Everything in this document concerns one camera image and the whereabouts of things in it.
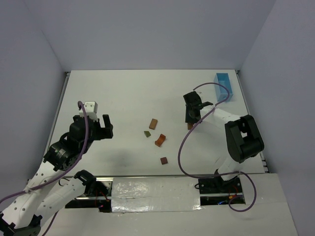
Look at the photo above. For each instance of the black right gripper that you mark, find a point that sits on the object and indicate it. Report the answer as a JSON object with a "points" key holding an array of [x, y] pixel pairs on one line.
{"points": [[190, 108]]}

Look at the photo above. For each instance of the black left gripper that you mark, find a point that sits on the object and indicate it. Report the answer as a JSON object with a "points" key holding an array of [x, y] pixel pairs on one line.
{"points": [[99, 130]]}

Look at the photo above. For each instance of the orange wood arch block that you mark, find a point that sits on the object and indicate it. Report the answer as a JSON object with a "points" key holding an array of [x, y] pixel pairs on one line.
{"points": [[160, 140]]}

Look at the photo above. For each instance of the reddish brown wood cube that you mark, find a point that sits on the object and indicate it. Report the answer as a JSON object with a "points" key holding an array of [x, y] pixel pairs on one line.
{"points": [[164, 160]]}

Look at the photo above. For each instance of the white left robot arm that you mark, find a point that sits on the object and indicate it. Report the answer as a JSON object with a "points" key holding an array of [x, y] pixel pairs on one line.
{"points": [[29, 211]]}

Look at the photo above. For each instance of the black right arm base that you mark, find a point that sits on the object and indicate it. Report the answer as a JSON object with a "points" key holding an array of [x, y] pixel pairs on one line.
{"points": [[216, 191]]}

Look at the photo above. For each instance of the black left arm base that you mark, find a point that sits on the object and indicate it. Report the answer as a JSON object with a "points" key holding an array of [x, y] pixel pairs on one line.
{"points": [[98, 198]]}

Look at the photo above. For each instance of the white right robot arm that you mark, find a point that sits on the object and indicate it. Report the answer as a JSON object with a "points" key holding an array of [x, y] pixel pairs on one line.
{"points": [[243, 139]]}

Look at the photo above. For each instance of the green wood triangle block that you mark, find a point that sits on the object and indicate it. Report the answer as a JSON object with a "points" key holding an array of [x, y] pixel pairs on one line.
{"points": [[147, 134]]}

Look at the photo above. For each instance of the light wood rectangular block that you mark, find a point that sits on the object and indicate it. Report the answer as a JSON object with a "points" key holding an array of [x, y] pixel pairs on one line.
{"points": [[153, 124]]}

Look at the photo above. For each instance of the blue plastic box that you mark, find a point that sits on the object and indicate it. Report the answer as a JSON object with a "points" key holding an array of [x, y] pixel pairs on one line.
{"points": [[223, 87]]}

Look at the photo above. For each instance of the silver reflective tape sheet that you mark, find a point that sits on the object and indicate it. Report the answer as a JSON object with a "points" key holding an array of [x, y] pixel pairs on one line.
{"points": [[154, 194]]}

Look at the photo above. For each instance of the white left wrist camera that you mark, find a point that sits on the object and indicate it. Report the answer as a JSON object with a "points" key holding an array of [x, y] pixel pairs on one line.
{"points": [[90, 109]]}

